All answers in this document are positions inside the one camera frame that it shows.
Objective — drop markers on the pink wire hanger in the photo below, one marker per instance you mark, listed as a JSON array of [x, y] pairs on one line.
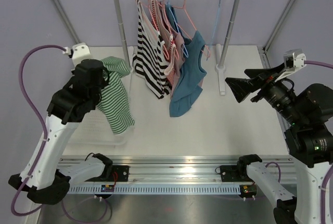
[[148, 2], [205, 50], [172, 50]]

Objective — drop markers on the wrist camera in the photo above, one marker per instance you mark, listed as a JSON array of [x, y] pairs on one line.
[[78, 53], [294, 60]]

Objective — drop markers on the white plastic basket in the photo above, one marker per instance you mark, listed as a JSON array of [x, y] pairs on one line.
[[95, 130]]

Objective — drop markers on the black white striped tank top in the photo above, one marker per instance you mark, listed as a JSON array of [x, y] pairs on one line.
[[149, 62]]

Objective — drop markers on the light blue wire hanger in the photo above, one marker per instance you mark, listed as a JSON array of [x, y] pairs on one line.
[[217, 16]]

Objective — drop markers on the white slotted cable duct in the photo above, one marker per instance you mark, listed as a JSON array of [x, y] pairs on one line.
[[154, 189]]

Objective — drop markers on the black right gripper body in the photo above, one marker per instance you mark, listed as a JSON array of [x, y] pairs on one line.
[[277, 94]]

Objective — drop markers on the blue tank top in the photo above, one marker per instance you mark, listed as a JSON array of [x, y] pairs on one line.
[[189, 85]]

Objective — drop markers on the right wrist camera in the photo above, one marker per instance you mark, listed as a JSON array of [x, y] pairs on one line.
[[294, 60]]

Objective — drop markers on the green striped tank top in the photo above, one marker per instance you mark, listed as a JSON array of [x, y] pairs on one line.
[[114, 102]]

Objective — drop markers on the mauve pink tank top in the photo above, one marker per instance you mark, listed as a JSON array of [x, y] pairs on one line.
[[180, 48]]

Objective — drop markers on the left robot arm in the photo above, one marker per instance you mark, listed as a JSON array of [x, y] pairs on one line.
[[43, 182]]

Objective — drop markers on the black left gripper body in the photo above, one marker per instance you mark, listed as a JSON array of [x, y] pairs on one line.
[[98, 94]]

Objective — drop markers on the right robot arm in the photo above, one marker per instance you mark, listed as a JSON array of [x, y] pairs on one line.
[[308, 140]]

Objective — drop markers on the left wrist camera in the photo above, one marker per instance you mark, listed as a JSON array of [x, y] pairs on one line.
[[78, 53]]

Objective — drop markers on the red striped tank top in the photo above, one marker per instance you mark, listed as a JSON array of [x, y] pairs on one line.
[[170, 70]]

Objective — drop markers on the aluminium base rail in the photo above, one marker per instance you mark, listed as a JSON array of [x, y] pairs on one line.
[[182, 169]]

